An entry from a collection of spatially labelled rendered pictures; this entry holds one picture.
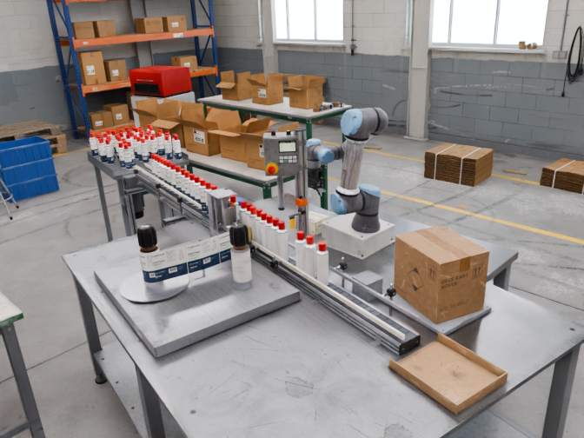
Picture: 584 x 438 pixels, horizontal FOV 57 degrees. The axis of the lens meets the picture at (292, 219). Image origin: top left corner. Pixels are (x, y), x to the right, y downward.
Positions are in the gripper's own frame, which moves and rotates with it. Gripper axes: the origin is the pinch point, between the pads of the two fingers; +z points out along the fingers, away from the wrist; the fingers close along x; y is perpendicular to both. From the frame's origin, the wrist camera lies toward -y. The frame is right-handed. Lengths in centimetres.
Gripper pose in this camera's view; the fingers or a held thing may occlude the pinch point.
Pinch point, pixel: (311, 200)
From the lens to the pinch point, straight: 302.3
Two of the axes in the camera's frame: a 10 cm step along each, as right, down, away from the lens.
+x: 7.0, -3.0, 6.5
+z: 0.2, 9.2, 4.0
